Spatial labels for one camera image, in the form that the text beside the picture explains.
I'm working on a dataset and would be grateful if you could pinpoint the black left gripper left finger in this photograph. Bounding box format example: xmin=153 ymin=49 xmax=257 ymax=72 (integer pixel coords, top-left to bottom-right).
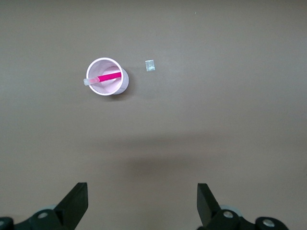
xmin=0 ymin=182 xmax=89 ymax=230

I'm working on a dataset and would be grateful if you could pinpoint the pink marker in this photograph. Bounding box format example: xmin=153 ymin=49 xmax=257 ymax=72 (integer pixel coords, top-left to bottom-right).
xmin=83 ymin=71 xmax=122 ymax=86

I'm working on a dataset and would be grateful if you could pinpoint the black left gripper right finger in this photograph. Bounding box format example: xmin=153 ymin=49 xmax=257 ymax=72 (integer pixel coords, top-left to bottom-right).
xmin=197 ymin=183 xmax=287 ymax=230

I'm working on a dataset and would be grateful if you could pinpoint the pink plastic cup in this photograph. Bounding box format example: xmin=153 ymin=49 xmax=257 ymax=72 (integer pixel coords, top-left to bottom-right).
xmin=86 ymin=57 xmax=130 ymax=96

